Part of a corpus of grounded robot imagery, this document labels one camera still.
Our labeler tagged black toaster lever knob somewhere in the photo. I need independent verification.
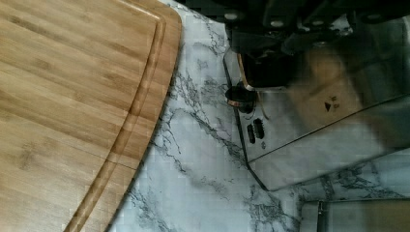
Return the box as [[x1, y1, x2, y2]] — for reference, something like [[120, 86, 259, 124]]
[[225, 82, 256, 114]]

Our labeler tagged silver two-slot toaster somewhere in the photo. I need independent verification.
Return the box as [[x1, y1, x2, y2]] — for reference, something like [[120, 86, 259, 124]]
[[223, 17, 409, 190]]

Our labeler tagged stainless steel toaster oven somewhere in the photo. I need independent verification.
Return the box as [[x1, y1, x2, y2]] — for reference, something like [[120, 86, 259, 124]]
[[299, 198, 410, 232]]

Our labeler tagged bamboo cutting board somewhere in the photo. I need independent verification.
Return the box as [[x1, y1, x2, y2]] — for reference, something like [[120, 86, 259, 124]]
[[0, 0, 182, 232]]

